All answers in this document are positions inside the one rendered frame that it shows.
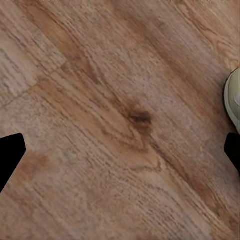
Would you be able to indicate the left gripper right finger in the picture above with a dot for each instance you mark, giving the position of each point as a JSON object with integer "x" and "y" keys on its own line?
{"x": 232, "y": 149}

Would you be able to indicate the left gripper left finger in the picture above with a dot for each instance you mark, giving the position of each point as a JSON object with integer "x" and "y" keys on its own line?
{"x": 12, "y": 149}

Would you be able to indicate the gym shoe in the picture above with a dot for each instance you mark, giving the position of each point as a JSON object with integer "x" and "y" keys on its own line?
{"x": 232, "y": 98}

